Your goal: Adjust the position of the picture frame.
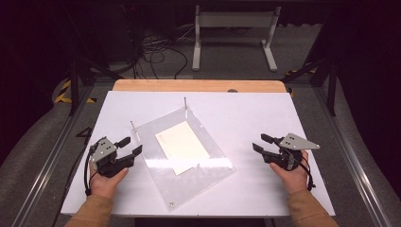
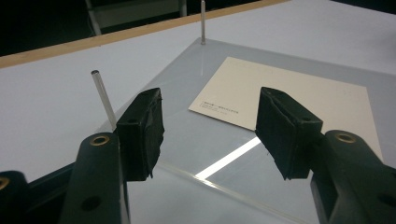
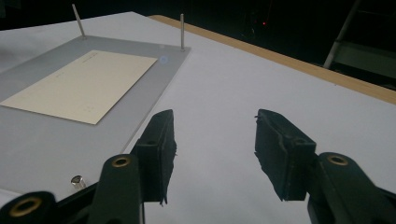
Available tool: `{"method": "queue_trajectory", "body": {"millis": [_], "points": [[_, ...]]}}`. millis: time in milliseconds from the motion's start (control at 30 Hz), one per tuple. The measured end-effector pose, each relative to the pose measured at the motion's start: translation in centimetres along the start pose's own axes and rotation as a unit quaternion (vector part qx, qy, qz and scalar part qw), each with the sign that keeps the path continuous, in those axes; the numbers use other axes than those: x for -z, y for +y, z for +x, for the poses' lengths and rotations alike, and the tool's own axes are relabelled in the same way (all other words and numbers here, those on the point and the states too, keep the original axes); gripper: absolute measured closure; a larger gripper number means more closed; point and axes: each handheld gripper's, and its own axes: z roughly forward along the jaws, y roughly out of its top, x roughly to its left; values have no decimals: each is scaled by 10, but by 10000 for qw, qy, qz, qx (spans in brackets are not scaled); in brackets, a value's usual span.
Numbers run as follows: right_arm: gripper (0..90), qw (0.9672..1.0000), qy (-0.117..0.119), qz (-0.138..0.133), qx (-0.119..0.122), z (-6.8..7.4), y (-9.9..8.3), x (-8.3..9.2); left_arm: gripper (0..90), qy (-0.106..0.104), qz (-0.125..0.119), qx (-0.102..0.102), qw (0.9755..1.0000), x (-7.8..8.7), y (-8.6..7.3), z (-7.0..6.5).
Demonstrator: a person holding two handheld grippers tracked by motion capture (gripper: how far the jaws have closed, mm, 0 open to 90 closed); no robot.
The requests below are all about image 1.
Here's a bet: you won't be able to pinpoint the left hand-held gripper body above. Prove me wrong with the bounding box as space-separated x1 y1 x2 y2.
89 135 136 179

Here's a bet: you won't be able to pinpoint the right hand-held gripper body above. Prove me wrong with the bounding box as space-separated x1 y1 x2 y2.
262 132 322 172

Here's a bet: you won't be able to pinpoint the person's left hand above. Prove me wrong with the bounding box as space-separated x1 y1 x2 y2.
88 160 130 200

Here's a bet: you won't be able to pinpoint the person's right hand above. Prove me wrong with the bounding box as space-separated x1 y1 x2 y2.
269 149 312 195

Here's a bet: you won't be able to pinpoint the white board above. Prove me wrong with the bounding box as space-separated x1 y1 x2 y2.
60 90 336 218

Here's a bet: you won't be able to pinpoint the white paper sheet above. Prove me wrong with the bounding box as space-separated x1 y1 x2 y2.
154 120 212 177

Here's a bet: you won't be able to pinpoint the clear acrylic panel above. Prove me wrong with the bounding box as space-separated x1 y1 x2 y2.
131 106 237 212

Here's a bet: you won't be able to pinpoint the black metal stand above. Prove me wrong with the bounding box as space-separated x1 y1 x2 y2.
281 9 340 117
61 6 125 116

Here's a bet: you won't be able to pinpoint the yellow black floor tape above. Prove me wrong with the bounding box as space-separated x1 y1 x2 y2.
285 61 318 77

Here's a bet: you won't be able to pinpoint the wooden table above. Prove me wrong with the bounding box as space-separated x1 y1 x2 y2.
112 79 288 94

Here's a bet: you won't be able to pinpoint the white metal stand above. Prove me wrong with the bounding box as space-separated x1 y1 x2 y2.
191 4 283 73

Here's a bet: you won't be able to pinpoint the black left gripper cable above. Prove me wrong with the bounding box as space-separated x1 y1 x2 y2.
82 137 108 197

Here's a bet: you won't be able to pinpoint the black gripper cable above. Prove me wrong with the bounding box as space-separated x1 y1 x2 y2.
82 137 108 197
289 150 317 192

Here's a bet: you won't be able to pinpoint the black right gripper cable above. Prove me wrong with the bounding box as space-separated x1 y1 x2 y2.
289 150 317 192

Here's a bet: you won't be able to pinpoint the aluminium rail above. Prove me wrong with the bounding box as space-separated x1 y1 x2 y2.
314 85 394 227
9 84 96 227

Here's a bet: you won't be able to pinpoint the black floor cables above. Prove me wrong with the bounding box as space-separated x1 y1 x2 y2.
131 26 197 80

